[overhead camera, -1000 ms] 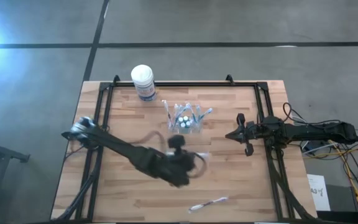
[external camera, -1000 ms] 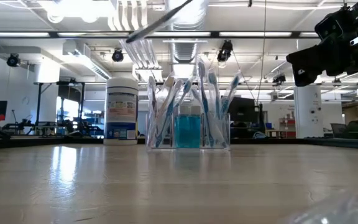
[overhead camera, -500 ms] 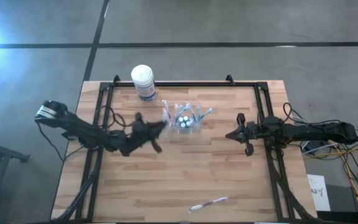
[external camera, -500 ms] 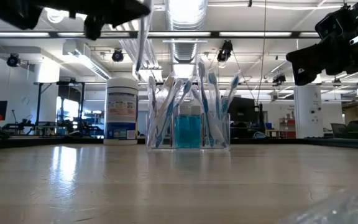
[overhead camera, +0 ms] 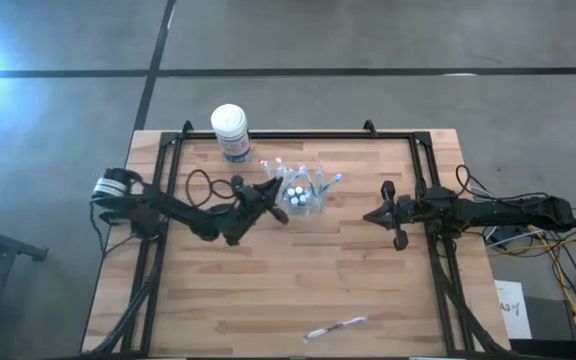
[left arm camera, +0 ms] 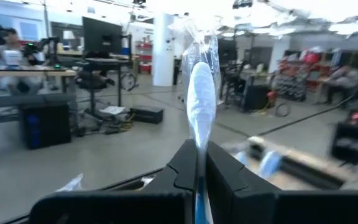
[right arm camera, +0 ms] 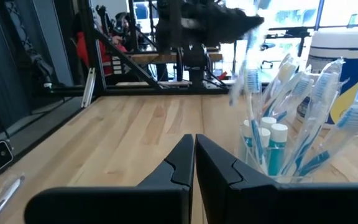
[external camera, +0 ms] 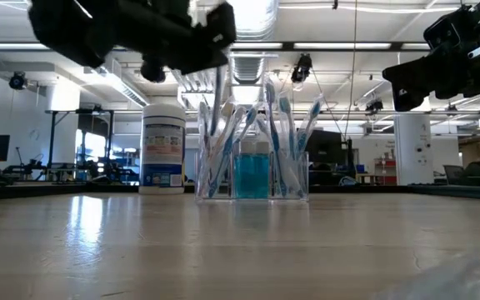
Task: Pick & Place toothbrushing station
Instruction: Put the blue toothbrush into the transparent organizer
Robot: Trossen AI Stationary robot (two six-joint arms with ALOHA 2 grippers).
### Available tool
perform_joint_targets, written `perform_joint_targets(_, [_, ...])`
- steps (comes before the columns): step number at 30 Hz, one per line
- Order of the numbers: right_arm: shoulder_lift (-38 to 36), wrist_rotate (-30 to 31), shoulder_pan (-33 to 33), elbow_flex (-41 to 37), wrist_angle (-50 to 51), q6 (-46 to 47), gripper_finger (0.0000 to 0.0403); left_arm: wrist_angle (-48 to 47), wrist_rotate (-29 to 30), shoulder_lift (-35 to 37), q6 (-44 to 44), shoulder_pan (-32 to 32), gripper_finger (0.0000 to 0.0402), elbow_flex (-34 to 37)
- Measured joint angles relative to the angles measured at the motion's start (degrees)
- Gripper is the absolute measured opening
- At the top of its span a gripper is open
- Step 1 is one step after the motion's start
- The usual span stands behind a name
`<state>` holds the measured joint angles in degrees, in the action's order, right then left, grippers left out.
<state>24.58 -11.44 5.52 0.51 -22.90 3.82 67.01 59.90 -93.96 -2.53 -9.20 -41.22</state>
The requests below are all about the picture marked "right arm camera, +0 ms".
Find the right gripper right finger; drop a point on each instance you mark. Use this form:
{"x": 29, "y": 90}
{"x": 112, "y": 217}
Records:
{"x": 228, "y": 193}

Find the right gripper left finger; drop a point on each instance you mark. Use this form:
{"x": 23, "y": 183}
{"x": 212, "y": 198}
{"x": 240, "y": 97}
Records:
{"x": 166, "y": 193}

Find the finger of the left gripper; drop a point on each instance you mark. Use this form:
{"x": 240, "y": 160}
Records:
{"x": 232, "y": 26}

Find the blue mouthwash bottle white cap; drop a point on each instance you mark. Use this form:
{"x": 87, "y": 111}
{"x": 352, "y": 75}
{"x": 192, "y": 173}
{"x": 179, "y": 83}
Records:
{"x": 279, "y": 149}
{"x": 268, "y": 122}
{"x": 264, "y": 138}

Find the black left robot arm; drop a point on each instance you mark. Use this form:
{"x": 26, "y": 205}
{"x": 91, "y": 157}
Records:
{"x": 195, "y": 67}

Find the wooden table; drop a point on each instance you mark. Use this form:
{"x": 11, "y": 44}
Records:
{"x": 154, "y": 57}

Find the clear acrylic organizer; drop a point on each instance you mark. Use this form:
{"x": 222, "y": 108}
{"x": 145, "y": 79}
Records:
{"x": 291, "y": 180}

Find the person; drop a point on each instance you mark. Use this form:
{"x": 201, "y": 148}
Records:
{"x": 104, "y": 53}

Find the white wipes canister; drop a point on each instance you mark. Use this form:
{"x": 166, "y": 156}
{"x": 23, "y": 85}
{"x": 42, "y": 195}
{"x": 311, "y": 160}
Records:
{"x": 340, "y": 40}

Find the white metal bars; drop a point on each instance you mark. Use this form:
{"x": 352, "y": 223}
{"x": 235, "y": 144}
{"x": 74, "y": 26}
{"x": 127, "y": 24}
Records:
{"x": 89, "y": 87}

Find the black aluminium table frame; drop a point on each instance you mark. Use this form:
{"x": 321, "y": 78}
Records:
{"x": 135, "y": 91}

